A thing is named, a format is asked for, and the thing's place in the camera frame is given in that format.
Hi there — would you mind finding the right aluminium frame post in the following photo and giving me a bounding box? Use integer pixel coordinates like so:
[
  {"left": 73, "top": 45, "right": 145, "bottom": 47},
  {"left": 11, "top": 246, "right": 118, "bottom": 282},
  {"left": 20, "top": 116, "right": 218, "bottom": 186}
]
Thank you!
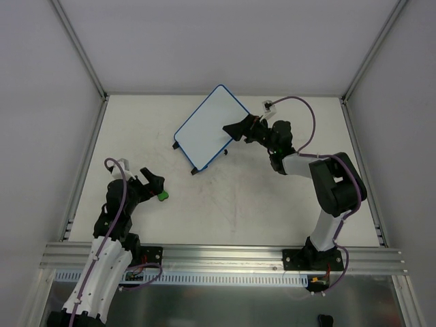
[{"left": 340, "top": 0, "right": 411, "bottom": 103}]

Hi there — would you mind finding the green bone-shaped eraser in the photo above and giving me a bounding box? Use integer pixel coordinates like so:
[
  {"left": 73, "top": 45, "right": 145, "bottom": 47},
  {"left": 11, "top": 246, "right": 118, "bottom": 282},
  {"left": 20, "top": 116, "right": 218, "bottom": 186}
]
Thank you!
[{"left": 157, "top": 190, "right": 169, "bottom": 202}]

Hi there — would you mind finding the small black object bottom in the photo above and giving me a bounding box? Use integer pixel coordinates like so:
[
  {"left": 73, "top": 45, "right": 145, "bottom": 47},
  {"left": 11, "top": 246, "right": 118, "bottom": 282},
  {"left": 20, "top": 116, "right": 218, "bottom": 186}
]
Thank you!
[{"left": 317, "top": 315, "right": 334, "bottom": 327}]

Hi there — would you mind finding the white slotted cable duct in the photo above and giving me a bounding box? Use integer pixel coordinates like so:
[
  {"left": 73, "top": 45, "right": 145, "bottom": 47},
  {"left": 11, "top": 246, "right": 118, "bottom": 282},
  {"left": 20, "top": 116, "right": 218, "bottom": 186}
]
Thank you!
[{"left": 54, "top": 270, "right": 309, "bottom": 288}]

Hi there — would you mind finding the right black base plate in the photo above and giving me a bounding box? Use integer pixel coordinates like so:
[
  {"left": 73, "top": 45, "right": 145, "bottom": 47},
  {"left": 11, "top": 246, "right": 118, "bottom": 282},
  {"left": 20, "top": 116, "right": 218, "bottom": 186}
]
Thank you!
[{"left": 282, "top": 248, "right": 345, "bottom": 272}]

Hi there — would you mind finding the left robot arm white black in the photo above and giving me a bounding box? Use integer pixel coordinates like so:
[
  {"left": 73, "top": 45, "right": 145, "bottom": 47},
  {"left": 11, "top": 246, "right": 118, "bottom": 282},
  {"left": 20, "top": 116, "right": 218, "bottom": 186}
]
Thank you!
[{"left": 46, "top": 166, "right": 168, "bottom": 326}]

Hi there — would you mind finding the aluminium frame post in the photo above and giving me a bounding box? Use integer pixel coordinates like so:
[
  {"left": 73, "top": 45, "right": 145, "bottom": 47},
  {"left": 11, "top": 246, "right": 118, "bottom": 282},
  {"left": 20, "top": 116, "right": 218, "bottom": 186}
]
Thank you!
[
  {"left": 49, "top": 0, "right": 108, "bottom": 100},
  {"left": 340, "top": 0, "right": 411, "bottom": 103}
]

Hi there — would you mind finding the circuit board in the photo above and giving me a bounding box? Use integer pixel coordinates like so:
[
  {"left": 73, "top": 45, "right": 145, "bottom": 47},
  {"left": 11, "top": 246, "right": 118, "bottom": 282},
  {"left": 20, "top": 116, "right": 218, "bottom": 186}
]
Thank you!
[
  {"left": 309, "top": 275, "right": 330, "bottom": 287},
  {"left": 124, "top": 269, "right": 144, "bottom": 281}
]

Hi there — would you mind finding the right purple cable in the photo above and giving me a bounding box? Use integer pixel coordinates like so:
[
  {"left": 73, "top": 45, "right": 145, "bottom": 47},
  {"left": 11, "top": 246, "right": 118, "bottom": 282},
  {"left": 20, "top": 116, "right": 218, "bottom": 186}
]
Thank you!
[{"left": 272, "top": 96, "right": 362, "bottom": 296}]

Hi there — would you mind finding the right circuit board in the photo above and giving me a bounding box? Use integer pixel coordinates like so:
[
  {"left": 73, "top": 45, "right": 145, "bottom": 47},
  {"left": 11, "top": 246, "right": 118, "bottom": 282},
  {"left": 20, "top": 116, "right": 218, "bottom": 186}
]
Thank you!
[{"left": 309, "top": 275, "right": 330, "bottom": 287}]

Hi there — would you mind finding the left aluminium frame post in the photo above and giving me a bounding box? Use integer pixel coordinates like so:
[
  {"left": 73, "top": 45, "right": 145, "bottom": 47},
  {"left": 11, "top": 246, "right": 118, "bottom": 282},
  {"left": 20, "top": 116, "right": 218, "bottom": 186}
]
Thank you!
[{"left": 49, "top": 0, "right": 108, "bottom": 100}]

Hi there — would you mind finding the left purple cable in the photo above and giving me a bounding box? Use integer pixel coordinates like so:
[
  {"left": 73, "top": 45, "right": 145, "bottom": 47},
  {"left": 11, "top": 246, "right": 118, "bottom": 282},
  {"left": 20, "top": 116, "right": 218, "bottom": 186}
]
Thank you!
[{"left": 67, "top": 157, "right": 163, "bottom": 327}]

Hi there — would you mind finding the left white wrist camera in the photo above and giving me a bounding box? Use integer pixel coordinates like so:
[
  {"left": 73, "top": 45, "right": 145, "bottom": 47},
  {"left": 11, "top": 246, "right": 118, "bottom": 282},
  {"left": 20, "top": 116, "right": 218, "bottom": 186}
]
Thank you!
[{"left": 108, "top": 158, "right": 134, "bottom": 181}]

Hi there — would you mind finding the purple cable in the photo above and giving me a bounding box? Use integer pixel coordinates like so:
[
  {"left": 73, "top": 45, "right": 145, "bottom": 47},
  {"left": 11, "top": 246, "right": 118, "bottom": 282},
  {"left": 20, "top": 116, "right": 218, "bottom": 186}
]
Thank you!
[
  {"left": 67, "top": 157, "right": 163, "bottom": 327},
  {"left": 272, "top": 96, "right": 362, "bottom": 296}
]

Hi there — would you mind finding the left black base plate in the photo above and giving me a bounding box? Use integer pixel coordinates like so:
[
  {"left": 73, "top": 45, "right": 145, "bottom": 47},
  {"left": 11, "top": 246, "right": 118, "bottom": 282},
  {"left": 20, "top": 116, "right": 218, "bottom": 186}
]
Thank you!
[{"left": 129, "top": 245, "right": 164, "bottom": 267}]

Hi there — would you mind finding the blue-framed whiteboard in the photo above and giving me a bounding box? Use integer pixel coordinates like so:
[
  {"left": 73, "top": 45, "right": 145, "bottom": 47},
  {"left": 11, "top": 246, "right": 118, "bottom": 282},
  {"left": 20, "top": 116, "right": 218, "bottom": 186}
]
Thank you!
[{"left": 173, "top": 84, "right": 249, "bottom": 172}]

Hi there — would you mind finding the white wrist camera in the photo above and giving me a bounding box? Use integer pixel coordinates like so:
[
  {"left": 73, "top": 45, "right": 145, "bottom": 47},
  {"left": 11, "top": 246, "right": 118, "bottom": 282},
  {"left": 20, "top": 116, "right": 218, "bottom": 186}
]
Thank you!
[
  {"left": 262, "top": 100, "right": 277, "bottom": 120},
  {"left": 108, "top": 158, "right": 134, "bottom": 181}
]

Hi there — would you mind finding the aluminium front rail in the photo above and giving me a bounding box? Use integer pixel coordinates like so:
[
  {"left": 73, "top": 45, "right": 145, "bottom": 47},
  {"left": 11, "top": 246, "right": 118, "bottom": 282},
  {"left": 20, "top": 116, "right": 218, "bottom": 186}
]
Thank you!
[{"left": 40, "top": 242, "right": 409, "bottom": 275}]

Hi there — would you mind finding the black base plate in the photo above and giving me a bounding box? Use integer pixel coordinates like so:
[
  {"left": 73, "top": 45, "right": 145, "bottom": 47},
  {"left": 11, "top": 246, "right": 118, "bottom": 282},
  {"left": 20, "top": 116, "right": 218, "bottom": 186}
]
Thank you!
[
  {"left": 129, "top": 245, "right": 164, "bottom": 267},
  {"left": 282, "top": 248, "right": 345, "bottom": 272}
]

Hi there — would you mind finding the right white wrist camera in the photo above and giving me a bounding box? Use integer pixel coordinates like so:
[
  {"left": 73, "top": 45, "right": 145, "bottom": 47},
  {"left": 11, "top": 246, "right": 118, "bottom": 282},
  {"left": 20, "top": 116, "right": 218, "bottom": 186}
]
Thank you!
[{"left": 262, "top": 100, "right": 277, "bottom": 120}]

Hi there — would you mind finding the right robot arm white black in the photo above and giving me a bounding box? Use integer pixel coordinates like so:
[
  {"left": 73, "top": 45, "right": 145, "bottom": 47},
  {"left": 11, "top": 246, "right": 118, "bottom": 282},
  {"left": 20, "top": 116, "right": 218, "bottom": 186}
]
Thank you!
[{"left": 223, "top": 114, "right": 367, "bottom": 270}]

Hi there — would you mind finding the left circuit board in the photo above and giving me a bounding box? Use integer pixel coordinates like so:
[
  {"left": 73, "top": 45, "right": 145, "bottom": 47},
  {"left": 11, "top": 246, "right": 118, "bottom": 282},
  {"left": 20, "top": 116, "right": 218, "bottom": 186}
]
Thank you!
[{"left": 124, "top": 269, "right": 144, "bottom": 281}]

